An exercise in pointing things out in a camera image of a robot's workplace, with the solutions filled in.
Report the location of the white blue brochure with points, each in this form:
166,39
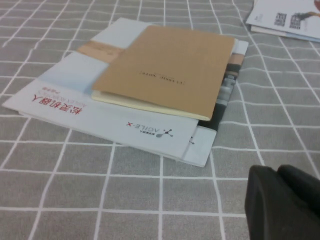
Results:
300,37

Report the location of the white AgileX brochure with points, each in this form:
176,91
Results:
112,125

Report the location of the white red robot brochure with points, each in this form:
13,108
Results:
265,20

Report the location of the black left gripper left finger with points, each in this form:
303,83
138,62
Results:
270,212

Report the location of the white brochure with photos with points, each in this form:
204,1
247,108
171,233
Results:
200,147

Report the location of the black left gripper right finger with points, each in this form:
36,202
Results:
303,185

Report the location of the brown kraft notebook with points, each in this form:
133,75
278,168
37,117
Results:
162,70

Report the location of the grey checked tablecloth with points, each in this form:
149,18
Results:
75,200

